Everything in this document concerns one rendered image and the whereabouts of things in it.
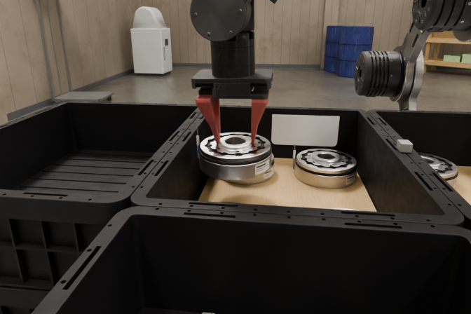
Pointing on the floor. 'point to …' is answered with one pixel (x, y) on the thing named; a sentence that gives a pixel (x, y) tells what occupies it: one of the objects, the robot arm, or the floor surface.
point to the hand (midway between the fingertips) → (235, 137)
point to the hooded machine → (151, 43)
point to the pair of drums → (345, 48)
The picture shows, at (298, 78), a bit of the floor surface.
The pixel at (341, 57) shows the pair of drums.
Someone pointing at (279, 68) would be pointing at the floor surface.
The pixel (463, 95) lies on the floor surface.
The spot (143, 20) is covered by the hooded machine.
